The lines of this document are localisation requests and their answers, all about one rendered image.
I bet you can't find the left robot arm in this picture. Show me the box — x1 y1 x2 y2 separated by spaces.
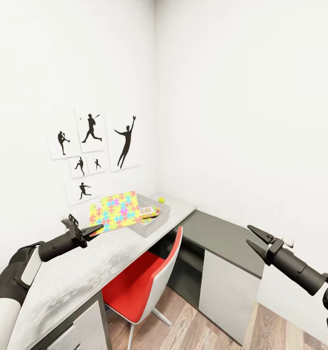
0 213 104 350

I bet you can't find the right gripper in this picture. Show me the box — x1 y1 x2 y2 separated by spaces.
246 225 308 281

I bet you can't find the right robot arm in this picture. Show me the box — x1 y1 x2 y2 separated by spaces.
246 225 328 325

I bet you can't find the jigsaw puzzle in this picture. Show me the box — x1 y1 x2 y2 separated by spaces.
141 215 158 224
89 191 142 237

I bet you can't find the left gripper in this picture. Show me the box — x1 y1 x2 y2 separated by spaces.
52 224 104 256

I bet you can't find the board game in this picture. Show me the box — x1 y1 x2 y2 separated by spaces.
139 206 160 219

